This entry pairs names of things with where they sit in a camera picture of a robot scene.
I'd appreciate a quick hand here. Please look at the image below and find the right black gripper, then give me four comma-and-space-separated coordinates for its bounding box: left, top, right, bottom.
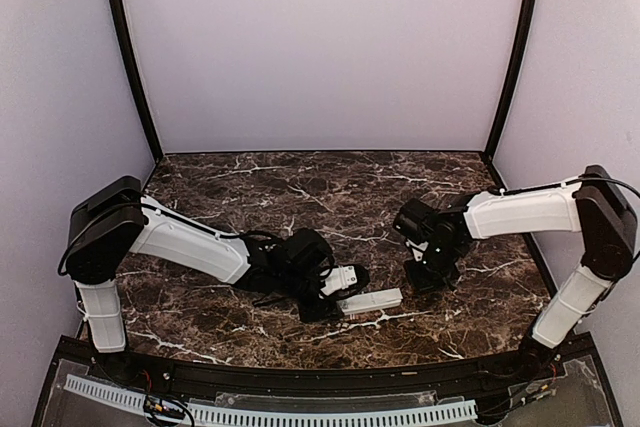
403, 241, 461, 295

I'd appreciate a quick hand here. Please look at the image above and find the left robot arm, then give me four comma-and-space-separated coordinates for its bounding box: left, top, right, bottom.
58, 176, 357, 383

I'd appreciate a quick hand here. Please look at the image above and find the white remote control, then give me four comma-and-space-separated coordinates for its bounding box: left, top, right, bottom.
337, 288, 403, 316

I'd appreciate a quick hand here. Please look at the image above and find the white slotted cable duct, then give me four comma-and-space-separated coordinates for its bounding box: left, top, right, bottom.
64, 375, 477, 427

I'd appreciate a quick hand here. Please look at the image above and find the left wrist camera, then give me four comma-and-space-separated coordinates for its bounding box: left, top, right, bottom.
320, 264, 370, 300

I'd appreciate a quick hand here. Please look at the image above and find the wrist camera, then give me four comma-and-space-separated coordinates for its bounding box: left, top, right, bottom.
404, 239, 428, 262
320, 264, 370, 300

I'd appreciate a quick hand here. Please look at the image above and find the black frame post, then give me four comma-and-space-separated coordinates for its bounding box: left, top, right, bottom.
108, 0, 164, 164
483, 0, 536, 164

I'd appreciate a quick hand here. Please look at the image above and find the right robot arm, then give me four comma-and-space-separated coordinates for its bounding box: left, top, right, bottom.
393, 165, 639, 381

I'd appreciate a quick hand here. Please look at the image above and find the left black frame post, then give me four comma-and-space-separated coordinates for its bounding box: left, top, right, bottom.
108, 0, 164, 164

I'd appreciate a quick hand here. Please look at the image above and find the black front rail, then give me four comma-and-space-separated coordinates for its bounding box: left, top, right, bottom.
54, 334, 596, 401

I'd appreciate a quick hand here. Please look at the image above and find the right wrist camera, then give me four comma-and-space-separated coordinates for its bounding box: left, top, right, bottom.
404, 239, 428, 262

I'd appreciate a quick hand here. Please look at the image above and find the right black frame post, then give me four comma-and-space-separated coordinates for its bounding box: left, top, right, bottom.
483, 0, 536, 164

